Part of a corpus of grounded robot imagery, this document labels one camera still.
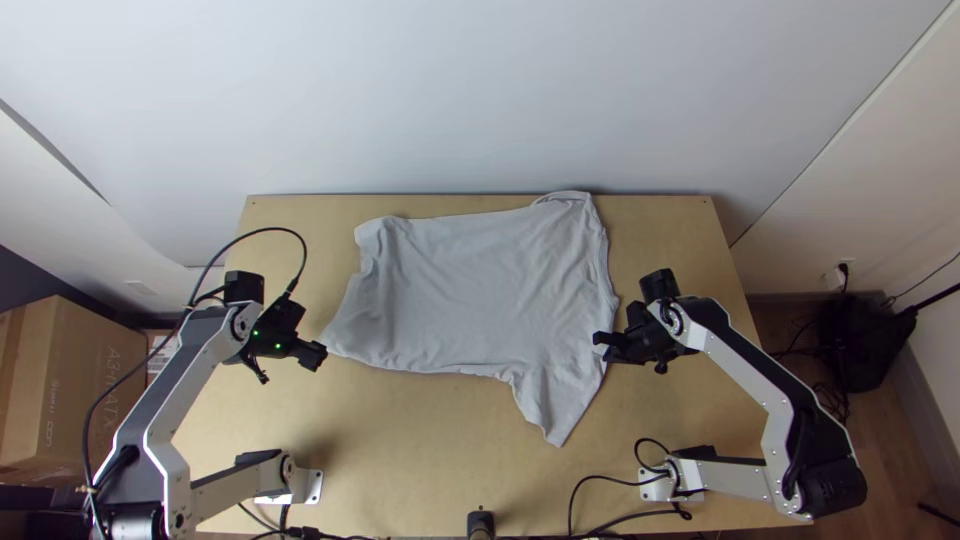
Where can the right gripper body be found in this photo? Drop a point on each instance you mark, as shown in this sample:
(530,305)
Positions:
(634,341)

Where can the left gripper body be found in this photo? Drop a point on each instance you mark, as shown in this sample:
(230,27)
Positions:
(310,355)

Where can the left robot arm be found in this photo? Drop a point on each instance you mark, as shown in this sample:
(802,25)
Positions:
(202,337)

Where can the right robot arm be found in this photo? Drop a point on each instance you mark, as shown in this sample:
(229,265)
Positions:
(750,375)

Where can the white t-shirt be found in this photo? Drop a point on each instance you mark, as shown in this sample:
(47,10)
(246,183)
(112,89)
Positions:
(480,292)

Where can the black bag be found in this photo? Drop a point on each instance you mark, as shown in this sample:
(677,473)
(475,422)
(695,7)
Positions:
(862,337)

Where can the brown cardboard box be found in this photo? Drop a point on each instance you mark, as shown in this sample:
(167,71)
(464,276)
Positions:
(60,375)

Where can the black stand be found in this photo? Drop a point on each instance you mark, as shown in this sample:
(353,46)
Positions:
(941,513)
(937,296)

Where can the white wall socket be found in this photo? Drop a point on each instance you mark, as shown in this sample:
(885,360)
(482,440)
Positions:
(834,276)

